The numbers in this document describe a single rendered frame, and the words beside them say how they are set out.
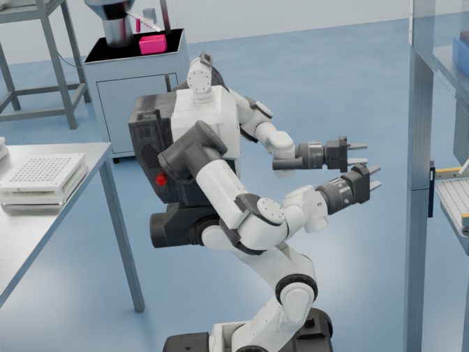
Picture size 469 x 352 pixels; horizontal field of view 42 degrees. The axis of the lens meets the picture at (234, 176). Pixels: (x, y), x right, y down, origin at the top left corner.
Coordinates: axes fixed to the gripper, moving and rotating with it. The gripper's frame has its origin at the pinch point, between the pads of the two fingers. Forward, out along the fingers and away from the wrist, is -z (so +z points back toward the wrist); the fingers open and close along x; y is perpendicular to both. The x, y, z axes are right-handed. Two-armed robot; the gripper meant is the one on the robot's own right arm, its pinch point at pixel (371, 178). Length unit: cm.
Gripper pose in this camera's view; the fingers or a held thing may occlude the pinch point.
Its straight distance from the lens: 181.9
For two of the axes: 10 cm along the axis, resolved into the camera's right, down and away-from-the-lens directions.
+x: 1.1, 8.7, 4.9
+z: -8.4, 3.5, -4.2
